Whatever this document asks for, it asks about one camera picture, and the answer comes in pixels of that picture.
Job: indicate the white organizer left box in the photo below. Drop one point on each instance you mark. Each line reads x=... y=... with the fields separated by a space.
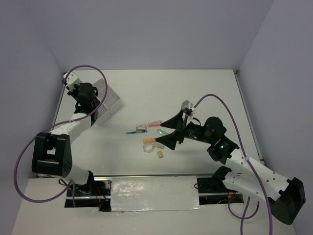
x=103 y=115

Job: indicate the clear tape roll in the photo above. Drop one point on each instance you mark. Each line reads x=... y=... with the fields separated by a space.
x=148 y=147

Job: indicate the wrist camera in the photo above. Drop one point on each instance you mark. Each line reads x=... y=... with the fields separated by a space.
x=188 y=108
x=70 y=80

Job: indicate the white organizer right box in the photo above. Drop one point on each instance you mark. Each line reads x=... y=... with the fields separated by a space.
x=112 y=100

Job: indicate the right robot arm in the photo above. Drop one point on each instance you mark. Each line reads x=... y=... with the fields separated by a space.
x=241 y=173

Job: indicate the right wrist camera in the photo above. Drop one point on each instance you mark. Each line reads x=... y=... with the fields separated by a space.
x=188 y=108

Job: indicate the white eraser box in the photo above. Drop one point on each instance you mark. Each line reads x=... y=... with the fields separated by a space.
x=141 y=127

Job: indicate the white organizer box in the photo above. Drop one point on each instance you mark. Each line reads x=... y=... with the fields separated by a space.
x=103 y=115
x=112 y=100

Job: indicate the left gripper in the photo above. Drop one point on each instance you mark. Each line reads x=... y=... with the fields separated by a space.
x=72 y=93

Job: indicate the green correction tape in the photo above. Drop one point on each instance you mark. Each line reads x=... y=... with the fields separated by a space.
x=162 y=132

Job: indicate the small yellow eraser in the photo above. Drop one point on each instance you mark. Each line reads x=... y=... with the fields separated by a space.
x=160 y=154

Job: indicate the orange pink highlighter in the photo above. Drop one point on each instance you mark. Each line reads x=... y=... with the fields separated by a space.
x=149 y=140

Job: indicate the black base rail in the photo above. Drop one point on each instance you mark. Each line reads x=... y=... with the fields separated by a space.
x=100 y=199

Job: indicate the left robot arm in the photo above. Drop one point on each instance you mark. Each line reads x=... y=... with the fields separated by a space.
x=52 y=150

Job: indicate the silver foil panel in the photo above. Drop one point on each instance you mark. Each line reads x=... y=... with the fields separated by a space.
x=138 y=194

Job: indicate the grey white eraser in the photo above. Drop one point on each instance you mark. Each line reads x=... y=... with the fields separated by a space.
x=158 y=145

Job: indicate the pink correction tape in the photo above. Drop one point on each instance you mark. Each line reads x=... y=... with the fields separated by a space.
x=154 y=124

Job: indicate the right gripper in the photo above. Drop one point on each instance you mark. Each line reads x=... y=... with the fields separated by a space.
x=176 y=122

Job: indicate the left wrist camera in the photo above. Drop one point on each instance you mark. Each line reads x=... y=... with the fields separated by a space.
x=70 y=80

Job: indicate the blue pen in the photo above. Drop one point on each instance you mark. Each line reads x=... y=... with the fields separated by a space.
x=137 y=132

